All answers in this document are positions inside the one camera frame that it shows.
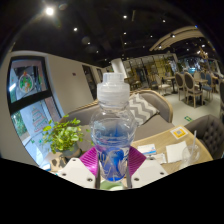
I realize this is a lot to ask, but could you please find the group of ceiling spotlights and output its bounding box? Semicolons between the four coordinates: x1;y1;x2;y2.
43;4;208;51

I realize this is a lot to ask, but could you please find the clear bottle with blue label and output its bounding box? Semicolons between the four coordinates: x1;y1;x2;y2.
89;72;138;183

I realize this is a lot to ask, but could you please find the white printed paper slip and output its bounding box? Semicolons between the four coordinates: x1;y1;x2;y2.
151;153;168;165

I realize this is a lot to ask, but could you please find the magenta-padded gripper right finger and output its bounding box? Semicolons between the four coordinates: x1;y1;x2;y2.
125;146;170;190

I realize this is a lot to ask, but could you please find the grey curved sofa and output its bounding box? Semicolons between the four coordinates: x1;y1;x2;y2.
59;88;175;153

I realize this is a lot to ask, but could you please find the yellow square card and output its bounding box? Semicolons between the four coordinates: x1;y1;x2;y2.
169;125;189;140

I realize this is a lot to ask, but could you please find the group of dining chairs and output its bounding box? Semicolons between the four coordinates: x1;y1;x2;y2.
156;64;224;109

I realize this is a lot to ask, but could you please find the white paper napkin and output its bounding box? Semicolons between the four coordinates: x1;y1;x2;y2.
165;140;188;164

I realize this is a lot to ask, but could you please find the green potted plant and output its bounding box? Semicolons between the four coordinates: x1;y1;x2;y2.
31;114;96;159

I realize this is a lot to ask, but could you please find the small wooden stand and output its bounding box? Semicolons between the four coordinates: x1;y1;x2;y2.
49;155;67;172

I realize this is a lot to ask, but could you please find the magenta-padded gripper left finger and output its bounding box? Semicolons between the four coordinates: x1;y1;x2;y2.
56;146;101;190

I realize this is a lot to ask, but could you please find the small blue white card pack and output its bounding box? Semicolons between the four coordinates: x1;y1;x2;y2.
137;143;158;157

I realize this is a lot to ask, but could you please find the grey white chevron cushion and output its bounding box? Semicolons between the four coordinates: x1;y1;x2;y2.
128;93;160;126

